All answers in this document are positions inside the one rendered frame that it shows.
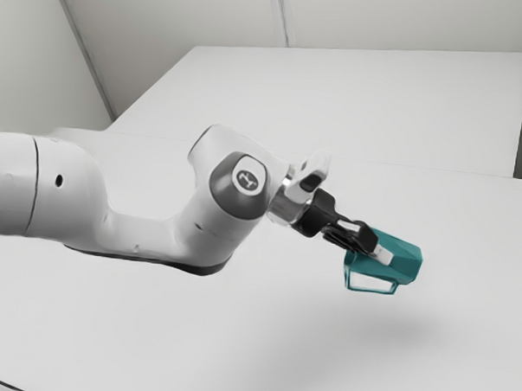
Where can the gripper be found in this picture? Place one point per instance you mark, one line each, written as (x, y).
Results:
(318, 215)

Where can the teal faceted mug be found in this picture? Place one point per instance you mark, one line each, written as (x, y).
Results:
(399, 258)

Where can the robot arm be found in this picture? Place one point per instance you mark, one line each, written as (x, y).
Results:
(126, 198)

